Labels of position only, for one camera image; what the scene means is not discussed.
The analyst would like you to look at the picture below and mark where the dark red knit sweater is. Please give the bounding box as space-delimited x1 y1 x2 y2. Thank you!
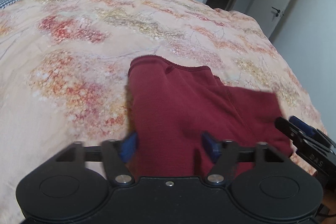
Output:
128 56 293 177

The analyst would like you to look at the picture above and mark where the floral peach bed quilt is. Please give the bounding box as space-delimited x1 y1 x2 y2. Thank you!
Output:
1 0 324 223

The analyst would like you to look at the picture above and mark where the black door handle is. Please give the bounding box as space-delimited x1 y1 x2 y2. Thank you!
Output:
271 6 283 21

